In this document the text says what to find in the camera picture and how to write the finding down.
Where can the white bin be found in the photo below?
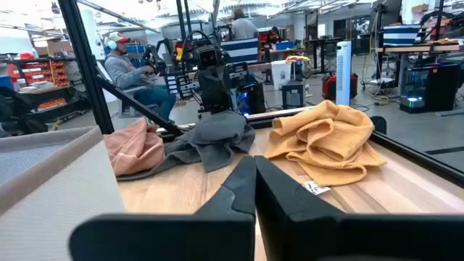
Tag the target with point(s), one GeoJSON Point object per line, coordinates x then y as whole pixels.
{"type": "Point", "coordinates": [281, 74]}

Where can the small black bracket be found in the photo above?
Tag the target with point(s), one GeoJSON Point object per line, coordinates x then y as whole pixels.
{"type": "Point", "coordinates": [378, 125]}

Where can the white tower fan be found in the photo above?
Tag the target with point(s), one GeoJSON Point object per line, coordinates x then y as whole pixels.
{"type": "Point", "coordinates": [343, 72]}

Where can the wooden workbench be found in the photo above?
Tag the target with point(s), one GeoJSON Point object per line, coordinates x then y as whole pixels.
{"type": "Point", "coordinates": [417, 48]}

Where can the black computer tower blue light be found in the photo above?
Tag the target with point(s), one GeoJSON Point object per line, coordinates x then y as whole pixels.
{"type": "Point", "coordinates": [255, 98]}

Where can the dark grey towel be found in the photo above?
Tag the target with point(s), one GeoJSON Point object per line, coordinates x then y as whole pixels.
{"type": "Point", "coordinates": [217, 141]}

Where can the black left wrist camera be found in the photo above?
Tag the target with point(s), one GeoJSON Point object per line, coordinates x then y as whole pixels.
{"type": "Point", "coordinates": [209, 58]}

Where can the seated person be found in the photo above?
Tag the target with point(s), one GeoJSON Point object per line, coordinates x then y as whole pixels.
{"type": "Point", "coordinates": [123, 72]}

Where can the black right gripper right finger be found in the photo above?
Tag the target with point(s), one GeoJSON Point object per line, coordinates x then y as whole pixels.
{"type": "Point", "coordinates": [326, 235]}

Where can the red and black generator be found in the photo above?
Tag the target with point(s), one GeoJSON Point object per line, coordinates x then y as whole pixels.
{"type": "Point", "coordinates": [328, 87]}

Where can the black computer tower with lights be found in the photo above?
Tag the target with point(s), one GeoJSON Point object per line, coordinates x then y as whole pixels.
{"type": "Point", "coordinates": [442, 87]}

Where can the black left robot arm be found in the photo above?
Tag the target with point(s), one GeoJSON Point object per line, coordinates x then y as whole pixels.
{"type": "Point", "coordinates": [190, 54]}

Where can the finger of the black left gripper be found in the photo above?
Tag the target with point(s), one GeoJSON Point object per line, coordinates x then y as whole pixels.
{"type": "Point", "coordinates": [223, 90]}
{"type": "Point", "coordinates": [206, 90]}

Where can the standing person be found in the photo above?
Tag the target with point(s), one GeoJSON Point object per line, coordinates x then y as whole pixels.
{"type": "Point", "coordinates": [244, 29]}

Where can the cardboard box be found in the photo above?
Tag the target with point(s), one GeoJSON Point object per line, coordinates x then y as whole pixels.
{"type": "Point", "coordinates": [54, 47]}

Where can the yellow towel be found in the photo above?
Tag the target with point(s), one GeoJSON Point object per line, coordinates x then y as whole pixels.
{"type": "Point", "coordinates": [326, 141]}

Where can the blue white striped box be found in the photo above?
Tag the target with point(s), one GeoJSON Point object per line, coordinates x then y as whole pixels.
{"type": "Point", "coordinates": [239, 50]}
{"type": "Point", "coordinates": [400, 35]}

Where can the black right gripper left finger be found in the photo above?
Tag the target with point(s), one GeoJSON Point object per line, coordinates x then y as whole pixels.
{"type": "Point", "coordinates": [203, 235]}

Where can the small black grey box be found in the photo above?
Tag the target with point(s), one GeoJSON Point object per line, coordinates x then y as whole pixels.
{"type": "Point", "coordinates": [293, 96]}

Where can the beige fabric storage box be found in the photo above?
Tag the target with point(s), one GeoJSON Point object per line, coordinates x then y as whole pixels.
{"type": "Point", "coordinates": [54, 203]}

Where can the shelf with red bins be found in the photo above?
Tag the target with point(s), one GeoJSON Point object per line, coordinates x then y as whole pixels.
{"type": "Point", "coordinates": [43, 72]}

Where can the white tag of yellow towel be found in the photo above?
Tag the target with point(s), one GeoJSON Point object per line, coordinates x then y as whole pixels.
{"type": "Point", "coordinates": [315, 187]}

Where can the person at desk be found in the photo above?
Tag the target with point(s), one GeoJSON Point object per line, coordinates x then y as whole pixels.
{"type": "Point", "coordinates": [272, 36]}

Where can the pink towel with white lines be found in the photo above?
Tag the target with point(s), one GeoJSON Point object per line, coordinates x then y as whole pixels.
{"type": "Point", "coordinates": [134, 152]}

